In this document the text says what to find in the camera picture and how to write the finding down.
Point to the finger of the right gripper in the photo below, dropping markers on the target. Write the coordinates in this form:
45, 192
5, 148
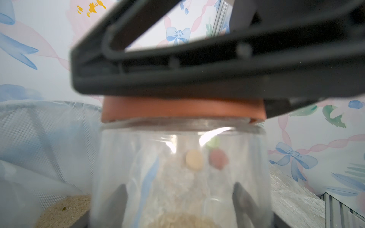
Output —
287, 54

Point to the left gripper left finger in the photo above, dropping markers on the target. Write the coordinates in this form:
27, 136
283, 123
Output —
111, 215

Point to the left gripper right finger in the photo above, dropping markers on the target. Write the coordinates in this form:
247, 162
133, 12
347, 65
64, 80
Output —
248, 214

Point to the green jar lid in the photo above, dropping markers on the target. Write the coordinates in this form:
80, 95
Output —
213, 143

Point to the tan jar lid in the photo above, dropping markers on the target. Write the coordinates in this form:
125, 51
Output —
194, 160

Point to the white trash bag liner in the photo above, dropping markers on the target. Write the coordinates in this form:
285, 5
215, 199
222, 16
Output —
48, 151

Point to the aluminium front rail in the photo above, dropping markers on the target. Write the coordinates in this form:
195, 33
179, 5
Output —
338, 215

